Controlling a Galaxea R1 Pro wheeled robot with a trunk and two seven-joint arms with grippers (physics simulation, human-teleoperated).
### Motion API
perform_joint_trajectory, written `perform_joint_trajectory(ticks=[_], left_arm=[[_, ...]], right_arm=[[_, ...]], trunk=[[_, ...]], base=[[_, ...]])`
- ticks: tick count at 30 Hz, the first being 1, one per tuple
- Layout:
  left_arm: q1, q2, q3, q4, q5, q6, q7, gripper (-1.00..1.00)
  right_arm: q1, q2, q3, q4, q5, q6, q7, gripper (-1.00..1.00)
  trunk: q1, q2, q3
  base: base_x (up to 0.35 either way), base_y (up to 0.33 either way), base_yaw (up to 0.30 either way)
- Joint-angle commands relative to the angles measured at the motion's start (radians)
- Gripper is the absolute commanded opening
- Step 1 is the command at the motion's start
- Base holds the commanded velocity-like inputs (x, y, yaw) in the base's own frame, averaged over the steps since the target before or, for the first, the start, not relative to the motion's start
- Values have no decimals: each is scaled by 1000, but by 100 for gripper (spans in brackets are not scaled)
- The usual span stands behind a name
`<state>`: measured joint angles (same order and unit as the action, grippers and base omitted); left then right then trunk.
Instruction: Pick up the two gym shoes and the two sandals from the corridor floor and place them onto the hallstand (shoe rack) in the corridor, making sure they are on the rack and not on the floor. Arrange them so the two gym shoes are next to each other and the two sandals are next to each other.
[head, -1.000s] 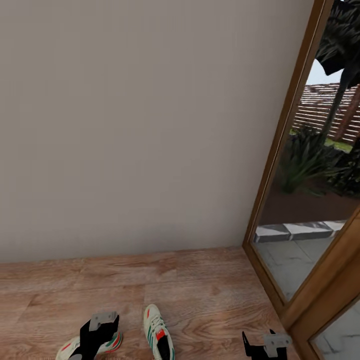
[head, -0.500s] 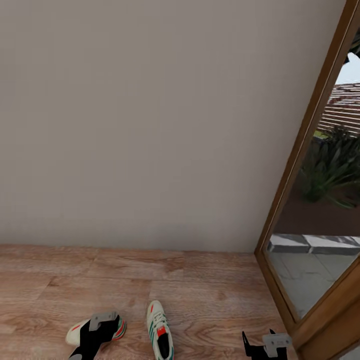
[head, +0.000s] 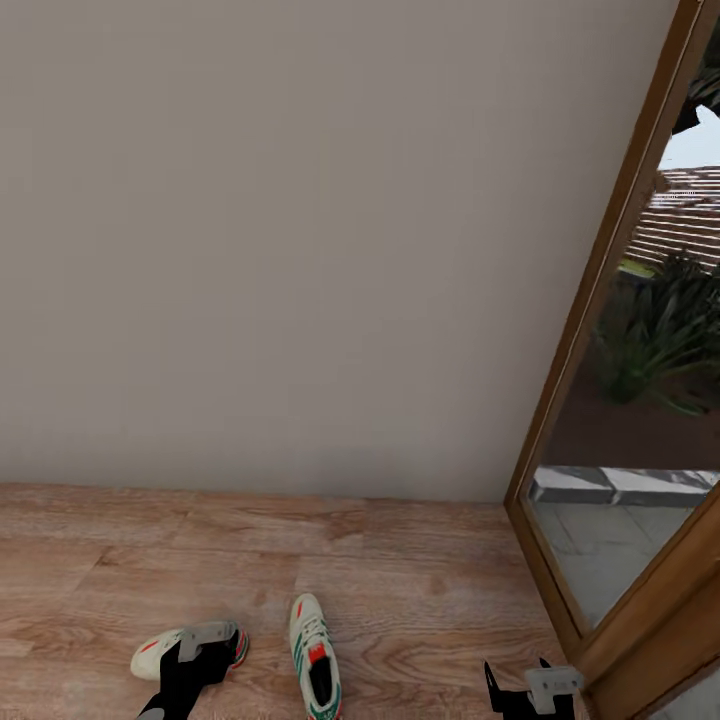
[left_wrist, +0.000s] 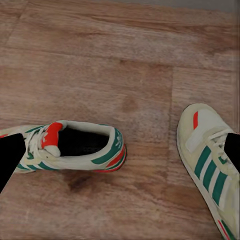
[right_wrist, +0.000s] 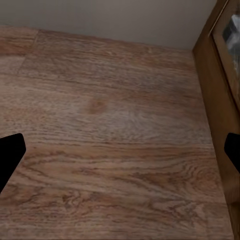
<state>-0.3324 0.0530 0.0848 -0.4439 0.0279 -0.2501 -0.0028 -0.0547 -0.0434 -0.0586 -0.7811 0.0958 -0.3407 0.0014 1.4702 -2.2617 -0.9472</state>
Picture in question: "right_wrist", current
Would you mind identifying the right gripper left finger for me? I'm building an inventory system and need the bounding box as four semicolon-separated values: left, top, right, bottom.
0;133;26;193

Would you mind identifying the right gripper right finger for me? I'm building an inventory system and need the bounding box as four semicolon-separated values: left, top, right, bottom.
224;133;240;173

